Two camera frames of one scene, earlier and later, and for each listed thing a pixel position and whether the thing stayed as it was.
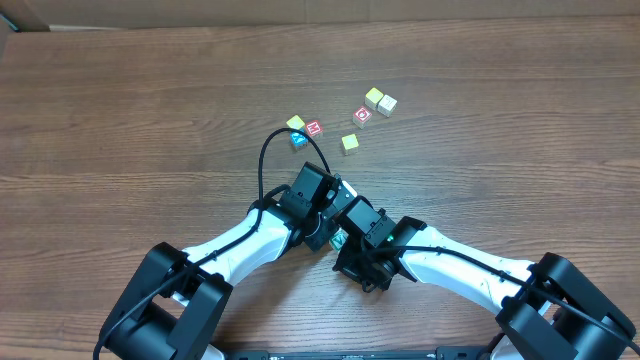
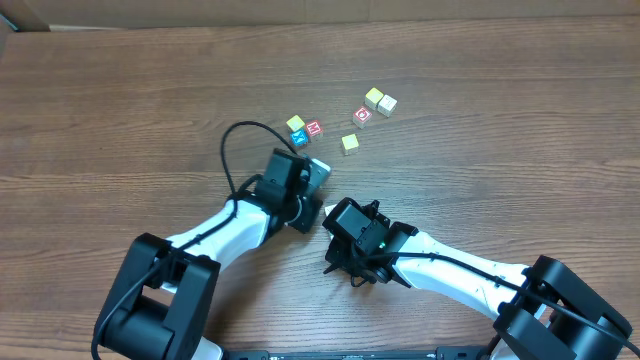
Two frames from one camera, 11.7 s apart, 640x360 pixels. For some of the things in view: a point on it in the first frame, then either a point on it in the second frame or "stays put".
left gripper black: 320,235 → 304,218
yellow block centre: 350,141 stays put
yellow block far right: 373,98 stays put
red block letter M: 314,128 stays put
